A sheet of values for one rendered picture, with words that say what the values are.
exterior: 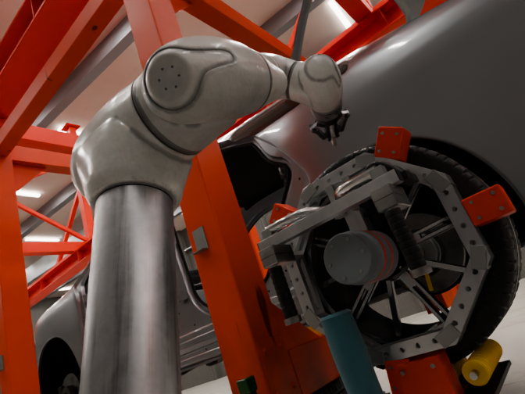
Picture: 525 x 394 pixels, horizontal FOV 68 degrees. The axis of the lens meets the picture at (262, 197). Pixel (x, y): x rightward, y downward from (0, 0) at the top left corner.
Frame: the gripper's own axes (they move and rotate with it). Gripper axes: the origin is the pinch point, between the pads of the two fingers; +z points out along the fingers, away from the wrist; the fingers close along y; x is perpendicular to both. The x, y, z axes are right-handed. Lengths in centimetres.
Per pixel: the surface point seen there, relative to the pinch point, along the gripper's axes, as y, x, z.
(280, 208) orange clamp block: -24.9, -16.2, -1.9
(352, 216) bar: -5.6, -29.6, -10.2
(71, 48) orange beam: -109, 138, 37
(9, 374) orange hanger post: -224, -16, 87
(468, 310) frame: 9, -63, -17
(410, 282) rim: 2, -52, -3
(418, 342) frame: -4, -66, -11
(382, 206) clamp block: -1, -36, -37
